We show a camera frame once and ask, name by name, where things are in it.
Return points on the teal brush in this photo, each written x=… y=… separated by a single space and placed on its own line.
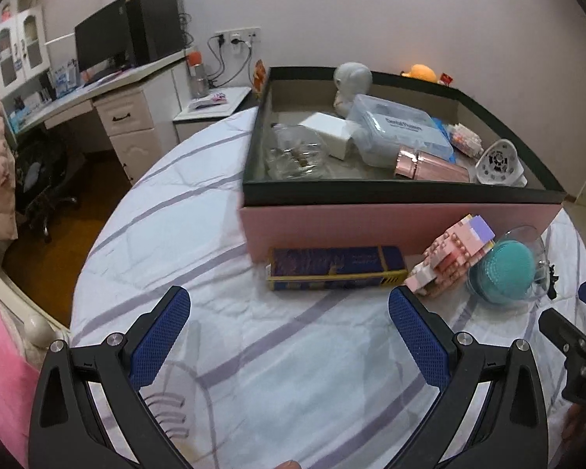
x=515 y=270

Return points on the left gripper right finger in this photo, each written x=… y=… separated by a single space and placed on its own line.
x=511 y=429

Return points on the orange octopus plush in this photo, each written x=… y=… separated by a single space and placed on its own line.
x=422 y=73

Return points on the black computer monitor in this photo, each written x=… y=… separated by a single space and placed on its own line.
x=103 y=36

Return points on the striped white bedsheet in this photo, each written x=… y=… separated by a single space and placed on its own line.
x=256 y=377

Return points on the pink blanket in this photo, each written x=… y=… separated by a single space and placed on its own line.
x=17 y=382

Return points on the white power plug adapter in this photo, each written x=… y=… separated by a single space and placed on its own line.
x=500 y=165

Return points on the small white side cabinet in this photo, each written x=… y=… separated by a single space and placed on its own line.
x=202 y=112

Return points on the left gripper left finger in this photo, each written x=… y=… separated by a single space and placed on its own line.
x=66 y=430

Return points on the white desk with drawers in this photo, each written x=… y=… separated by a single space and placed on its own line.
x=136 y=109

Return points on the pink building block toy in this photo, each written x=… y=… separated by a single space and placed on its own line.
x=447 y=261

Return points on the white glass door cabinet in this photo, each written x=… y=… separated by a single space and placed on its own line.
x=23 y=52

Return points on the pink storage box black rim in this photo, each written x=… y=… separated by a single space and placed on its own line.
x=379 y=209

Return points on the person left hand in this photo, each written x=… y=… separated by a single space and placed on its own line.
x=289 y=464

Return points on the red snack bag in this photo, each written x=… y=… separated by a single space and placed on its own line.
x=259 y=77

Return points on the black office chair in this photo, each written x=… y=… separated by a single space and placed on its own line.
x=44 y=169

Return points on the white wall socket strip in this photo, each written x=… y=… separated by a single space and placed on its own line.
x=249 y=35

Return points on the person right hand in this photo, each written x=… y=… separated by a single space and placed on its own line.
x=574 y=429

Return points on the orange lid water bottle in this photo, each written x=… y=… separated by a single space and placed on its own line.
x=198 y=79

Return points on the purple yellow rectangular box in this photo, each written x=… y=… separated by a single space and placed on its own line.
x=335 y=268

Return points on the white cube box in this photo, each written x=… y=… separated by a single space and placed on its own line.
x=334 y=132

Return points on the clear glass bottle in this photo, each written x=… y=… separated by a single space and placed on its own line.
x=294 y=152

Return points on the rose gold tube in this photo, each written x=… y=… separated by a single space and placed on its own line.
x=420 y=166

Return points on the clear plastic floss box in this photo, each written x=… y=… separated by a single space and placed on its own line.
x=381 y=128

